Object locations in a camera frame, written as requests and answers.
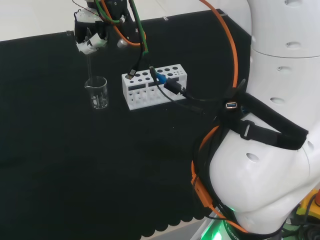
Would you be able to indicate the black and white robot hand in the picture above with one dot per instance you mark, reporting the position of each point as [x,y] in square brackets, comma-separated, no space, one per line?
[86,32]

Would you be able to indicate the clear glass rod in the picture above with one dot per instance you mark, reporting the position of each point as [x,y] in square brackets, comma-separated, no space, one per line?
[89,67]

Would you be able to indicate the white test tube rack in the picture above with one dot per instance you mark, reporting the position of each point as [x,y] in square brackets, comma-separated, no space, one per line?
[126,96]

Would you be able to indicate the silver round connector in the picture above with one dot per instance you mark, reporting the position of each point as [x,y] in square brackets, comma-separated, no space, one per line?
[121,43]

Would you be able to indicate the clear glass beaker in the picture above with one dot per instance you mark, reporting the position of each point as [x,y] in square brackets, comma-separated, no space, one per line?
[100,100]

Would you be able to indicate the black bench cloth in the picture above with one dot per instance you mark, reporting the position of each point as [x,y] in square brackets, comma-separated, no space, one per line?
[75,162]

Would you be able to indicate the yellow stop button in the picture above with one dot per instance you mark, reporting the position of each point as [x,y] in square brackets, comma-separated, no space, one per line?
[306,205]

